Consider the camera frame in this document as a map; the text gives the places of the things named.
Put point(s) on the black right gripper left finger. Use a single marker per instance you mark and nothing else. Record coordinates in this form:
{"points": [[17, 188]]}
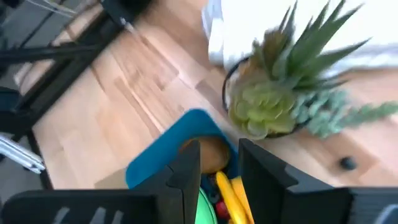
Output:
{"points": [[182, 189]]}

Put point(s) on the brown toy kiwi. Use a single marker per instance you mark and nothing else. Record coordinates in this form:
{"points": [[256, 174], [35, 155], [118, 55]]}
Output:
{"points": [[214, 154]]}

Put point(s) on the red toy cherry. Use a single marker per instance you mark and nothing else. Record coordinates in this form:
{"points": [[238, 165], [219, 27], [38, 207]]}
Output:
{"points": [[222, 210]]}

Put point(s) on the blue plastic tupperware container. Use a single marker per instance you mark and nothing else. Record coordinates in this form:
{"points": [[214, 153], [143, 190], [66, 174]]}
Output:
{"points": [[158, 149]]}

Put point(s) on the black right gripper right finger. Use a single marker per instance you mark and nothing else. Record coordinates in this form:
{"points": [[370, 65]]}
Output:
{"points": [[273, 193]]}

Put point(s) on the succulent plant in black pot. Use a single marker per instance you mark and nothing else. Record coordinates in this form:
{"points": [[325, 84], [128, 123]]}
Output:
{"points": [[264, 105]]}

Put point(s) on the small dark toy blueberry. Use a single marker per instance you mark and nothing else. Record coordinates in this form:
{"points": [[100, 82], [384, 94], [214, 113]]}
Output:
{"points": [[348, 163]]}

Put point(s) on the white checked dish towel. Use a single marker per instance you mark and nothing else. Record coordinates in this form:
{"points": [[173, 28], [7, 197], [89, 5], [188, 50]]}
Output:
{"points": [[242, 25]]}

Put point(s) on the black aluminium table frame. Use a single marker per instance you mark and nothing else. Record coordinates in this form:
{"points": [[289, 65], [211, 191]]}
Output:
{"points": [[56, 81]]}

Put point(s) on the green ribbed toy vegetable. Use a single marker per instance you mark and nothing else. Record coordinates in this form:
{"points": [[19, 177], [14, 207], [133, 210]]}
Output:
{"points": [[204, 211]]}

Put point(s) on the small yellow toy pepper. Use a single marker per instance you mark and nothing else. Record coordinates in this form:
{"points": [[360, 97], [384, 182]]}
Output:
{"points": [[228, 196]]}

